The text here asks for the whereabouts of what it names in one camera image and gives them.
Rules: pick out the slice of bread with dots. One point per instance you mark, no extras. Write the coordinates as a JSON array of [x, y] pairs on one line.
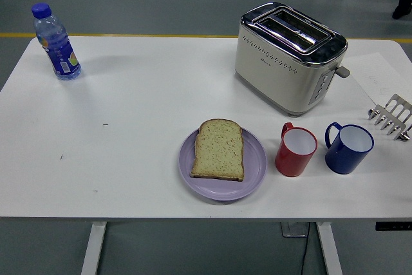
[[219, 151]]

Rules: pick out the grey toaster lever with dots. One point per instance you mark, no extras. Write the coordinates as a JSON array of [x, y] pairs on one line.
[[343, 72]]

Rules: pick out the purple plate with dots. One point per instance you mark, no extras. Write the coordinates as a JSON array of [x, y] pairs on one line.
[[254, 165]]

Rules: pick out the cream and chrome toaster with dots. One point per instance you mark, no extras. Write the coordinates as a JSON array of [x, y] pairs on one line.
[[277, 72]]

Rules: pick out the red mug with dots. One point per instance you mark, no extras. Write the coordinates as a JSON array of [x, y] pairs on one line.
[[289, 159]]

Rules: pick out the blue mug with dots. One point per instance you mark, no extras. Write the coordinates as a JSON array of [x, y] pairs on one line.
[[342, 160]]

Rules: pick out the clear bottle with blue cap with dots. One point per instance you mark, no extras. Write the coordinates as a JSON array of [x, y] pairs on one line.
[[59, 49]]

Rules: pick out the white table leg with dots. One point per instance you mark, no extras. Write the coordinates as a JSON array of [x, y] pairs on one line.
[[330, 249], [94, 249]]

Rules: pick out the silver metal toast rack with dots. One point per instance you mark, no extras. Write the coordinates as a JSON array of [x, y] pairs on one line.
[[391, 120]]

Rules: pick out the black table control panel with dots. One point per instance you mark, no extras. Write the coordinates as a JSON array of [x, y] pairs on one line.
[[392, 226]]

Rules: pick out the grey bracket under table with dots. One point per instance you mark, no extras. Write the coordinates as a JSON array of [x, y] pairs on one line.
[[291, 230]]

